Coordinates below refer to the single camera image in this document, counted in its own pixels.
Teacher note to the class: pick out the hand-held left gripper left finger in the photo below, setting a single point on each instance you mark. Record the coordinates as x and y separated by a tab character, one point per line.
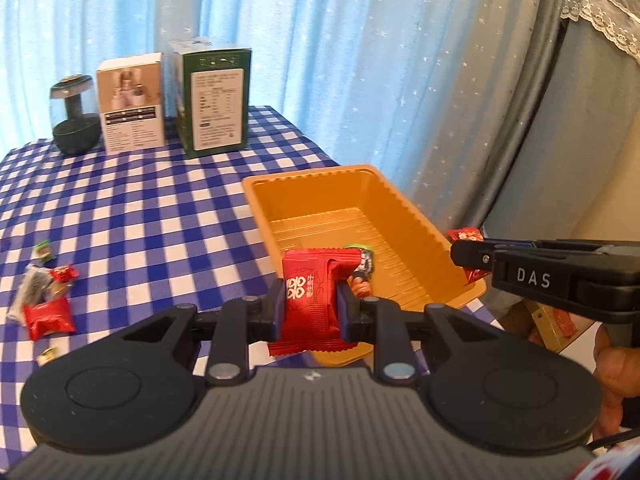
276	306

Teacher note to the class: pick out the person's right hand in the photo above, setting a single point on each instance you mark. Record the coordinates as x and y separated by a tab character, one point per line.
617	372

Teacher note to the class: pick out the red patterned clothing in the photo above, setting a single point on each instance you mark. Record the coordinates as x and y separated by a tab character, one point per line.
607	467

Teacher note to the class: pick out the blue white checkered tablecloth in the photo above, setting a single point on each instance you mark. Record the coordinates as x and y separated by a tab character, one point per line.
150	200

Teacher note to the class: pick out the white cardboard box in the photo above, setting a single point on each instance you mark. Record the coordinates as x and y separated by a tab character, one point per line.
132	110

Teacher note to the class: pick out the grey star curtain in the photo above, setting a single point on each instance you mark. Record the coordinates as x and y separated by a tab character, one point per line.
515	60

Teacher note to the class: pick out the small red wrapped candy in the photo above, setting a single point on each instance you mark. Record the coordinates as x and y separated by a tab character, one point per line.
65	274

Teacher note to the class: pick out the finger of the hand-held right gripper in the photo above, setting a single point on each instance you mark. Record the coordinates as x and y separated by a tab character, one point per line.
470	256

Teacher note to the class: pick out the clear snack packet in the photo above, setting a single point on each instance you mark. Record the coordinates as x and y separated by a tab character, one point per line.
30	292

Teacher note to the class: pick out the orange plastic tray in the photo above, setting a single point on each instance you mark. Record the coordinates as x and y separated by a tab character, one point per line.
320	200

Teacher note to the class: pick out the small green wrapped candy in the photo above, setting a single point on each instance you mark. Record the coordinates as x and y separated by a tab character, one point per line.
43	251

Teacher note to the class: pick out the gold and red box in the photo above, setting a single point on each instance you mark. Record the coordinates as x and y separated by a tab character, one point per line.
542	327

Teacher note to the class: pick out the small yellow-green candy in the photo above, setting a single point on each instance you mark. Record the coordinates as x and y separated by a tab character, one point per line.
47	355

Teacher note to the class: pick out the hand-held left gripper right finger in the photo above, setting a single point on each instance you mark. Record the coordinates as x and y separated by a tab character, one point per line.
344	311

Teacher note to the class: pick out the orange wrapped candy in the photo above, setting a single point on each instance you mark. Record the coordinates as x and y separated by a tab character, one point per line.
361	288

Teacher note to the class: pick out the dark glass humidifier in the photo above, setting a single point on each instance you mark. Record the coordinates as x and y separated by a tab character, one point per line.
75	130

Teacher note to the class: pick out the red snack packet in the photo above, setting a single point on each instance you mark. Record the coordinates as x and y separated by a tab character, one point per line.
48	317
310	305

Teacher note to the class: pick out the green cardboard box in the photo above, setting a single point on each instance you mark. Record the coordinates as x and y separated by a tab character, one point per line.
215	100

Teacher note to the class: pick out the lace-trimmed grey curtain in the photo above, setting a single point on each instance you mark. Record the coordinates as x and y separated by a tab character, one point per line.
590	135

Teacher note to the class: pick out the blue star curtain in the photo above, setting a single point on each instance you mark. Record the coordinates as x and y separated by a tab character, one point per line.
325	35

